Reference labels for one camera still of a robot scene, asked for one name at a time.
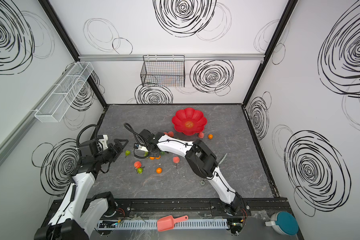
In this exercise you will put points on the red flower-shaped fruit bowl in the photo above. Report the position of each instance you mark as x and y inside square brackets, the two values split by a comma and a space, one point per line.
[189, 121]

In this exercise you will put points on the black wire basket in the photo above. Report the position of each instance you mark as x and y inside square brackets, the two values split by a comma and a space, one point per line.
[163, 70]

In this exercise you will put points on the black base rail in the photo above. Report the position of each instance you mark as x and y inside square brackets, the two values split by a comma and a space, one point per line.
[207, 206]

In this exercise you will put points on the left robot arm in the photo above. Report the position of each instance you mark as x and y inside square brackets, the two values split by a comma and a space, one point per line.
[72, 221]

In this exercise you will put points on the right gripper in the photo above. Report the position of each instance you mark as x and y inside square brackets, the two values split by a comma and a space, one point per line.
[142, 144]

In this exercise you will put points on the metal kitchen tongs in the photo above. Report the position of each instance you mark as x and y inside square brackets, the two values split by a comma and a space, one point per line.
[219, 163]

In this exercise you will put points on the pink plastic scoop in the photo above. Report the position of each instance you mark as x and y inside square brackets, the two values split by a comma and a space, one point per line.
[168, 222]

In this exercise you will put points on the orange front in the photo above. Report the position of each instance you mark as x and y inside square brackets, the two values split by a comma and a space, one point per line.
[159, 170]

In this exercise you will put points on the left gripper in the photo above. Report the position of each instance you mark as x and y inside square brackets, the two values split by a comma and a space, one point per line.
[111, 149]

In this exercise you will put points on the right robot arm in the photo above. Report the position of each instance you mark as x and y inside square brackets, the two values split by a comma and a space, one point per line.
[200, 158]

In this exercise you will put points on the teal and white container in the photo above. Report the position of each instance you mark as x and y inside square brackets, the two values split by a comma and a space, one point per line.
[283, 223]

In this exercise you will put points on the white wire shelf basket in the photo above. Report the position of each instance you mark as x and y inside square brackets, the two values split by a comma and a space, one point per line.
[67, 90]

